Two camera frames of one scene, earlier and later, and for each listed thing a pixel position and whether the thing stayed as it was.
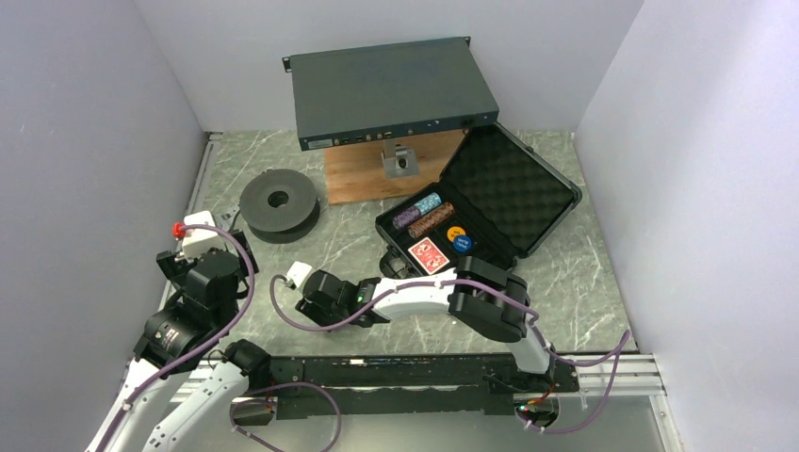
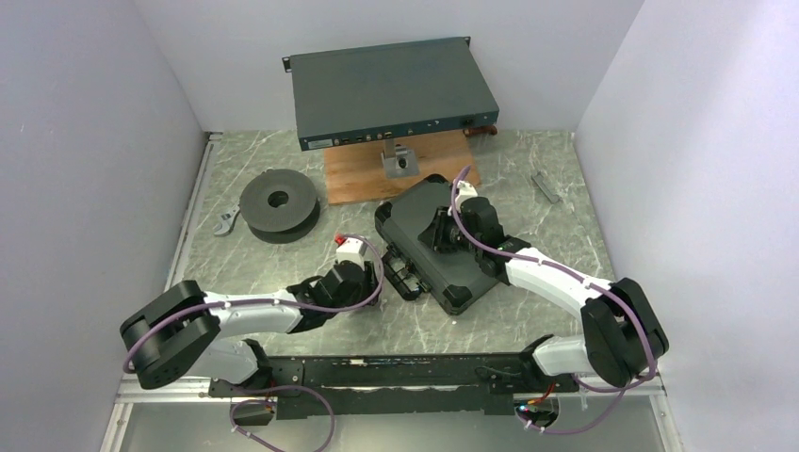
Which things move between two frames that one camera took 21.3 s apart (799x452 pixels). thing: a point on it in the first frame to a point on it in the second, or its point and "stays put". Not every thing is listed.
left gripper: (174, 268) to (369, 286)
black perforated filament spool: (279, 205) stays put
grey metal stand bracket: (399, 160) stays put
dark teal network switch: (359, 96) stays put
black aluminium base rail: (342, 387) stays put
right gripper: (313, 312) to (434, 237)
